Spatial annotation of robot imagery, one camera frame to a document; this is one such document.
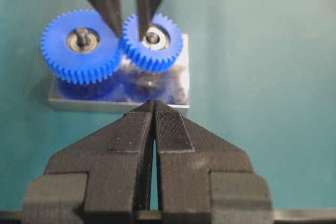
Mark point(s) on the large blue gear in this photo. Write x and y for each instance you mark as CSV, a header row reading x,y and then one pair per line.
x,y
76,65

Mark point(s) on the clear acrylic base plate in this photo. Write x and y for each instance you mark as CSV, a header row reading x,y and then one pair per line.
x,y
128,88

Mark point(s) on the small blue gear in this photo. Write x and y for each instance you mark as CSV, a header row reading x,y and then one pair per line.
x,y
145,57

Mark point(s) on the steel shaft under large gear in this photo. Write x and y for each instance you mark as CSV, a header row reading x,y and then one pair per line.
x,y
82,37

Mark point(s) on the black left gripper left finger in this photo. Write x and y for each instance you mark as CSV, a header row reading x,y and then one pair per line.
x,y
103,178

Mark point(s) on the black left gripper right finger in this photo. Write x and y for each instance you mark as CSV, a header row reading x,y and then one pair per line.
x,y
203,178

